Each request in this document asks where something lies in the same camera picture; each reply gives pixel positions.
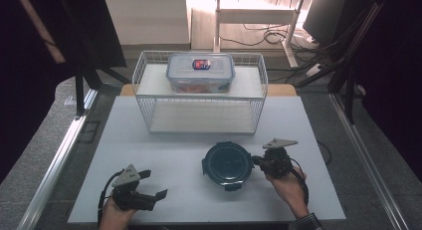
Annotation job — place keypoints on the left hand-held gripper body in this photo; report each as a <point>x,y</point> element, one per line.
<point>131,193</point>

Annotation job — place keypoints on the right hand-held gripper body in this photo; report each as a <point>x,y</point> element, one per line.
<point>278,158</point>

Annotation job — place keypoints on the dark green round container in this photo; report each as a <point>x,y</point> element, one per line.
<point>228,165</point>

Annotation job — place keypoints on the clear rectangular food container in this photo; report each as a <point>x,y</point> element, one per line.
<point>200,74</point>

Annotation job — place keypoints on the person's left hand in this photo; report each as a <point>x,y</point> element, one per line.
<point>114,216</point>

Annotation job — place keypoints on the person's right hand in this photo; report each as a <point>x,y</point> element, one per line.
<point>290,190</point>

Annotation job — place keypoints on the wooden table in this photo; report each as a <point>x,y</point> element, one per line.
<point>282,90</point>

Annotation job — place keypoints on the white power strip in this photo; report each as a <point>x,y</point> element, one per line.
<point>314,70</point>

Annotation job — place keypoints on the black metal stand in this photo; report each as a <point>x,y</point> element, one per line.
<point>79,94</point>
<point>349,90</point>

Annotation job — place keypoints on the dark curtain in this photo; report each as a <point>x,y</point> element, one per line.
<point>30,100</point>
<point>394,84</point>

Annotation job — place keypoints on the white cabinet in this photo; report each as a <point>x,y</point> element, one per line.
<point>147,19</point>

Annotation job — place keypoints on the beige slanted bar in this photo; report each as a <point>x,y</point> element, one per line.
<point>41,27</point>

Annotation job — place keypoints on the aluminium rail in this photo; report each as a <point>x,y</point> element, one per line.
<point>56,163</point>
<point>365,160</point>

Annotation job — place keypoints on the white desk frame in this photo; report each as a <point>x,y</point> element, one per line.
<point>255,16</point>

